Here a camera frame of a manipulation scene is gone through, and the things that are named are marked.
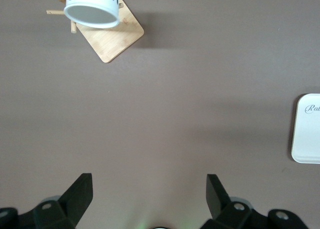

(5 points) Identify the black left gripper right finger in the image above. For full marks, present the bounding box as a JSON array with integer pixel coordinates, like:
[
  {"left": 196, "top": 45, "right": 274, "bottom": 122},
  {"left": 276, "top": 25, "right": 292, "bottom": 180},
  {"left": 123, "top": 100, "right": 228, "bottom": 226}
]
[{"left": 199, "top": 173, "right": 310, "bottom": 229}]

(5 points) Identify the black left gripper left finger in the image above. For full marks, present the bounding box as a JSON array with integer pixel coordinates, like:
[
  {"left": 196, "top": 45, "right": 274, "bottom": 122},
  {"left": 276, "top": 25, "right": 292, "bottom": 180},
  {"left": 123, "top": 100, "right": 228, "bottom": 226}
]
[{"left": 0, "top": 173, "right": 94, "bottom": 229}]

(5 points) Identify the white cup black handle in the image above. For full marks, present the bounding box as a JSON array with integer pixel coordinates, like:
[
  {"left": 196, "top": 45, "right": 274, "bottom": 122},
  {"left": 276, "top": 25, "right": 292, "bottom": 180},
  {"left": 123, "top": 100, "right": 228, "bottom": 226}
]
[{"left": 55, "top": 0, "right": 121, "bottom": 30}]

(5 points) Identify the wooden cup hanging stand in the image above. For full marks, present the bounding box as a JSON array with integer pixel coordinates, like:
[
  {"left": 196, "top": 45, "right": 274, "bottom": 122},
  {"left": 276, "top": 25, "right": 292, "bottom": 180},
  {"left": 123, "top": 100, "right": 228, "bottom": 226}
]
[{"left": 41, "top": 0, "right": 145, "bottom": 64}]

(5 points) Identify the cream plastic tray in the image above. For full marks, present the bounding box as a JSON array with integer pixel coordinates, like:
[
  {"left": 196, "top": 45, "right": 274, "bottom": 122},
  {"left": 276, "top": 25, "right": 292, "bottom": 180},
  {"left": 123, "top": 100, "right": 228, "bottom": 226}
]
[{"left": 290, "top": 93, "right": 320, "bottom": 164}]

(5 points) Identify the brown table mat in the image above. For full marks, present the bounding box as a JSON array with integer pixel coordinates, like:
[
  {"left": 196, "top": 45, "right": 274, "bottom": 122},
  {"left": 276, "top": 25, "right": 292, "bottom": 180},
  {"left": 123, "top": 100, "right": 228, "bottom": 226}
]
[{"left": 0, "top": 0, "right": 320, "bottom": 229}]

